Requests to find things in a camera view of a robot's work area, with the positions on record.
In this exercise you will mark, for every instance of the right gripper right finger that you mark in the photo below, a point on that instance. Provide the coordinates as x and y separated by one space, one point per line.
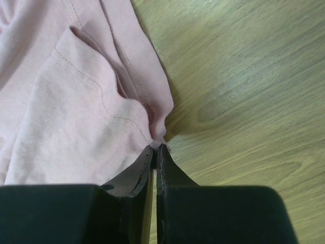
190 213

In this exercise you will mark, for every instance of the dusty pink graphic t-shirt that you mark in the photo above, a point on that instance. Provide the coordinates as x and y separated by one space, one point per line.
82 91

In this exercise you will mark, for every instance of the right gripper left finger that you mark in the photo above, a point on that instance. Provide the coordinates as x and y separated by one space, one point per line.
118 211

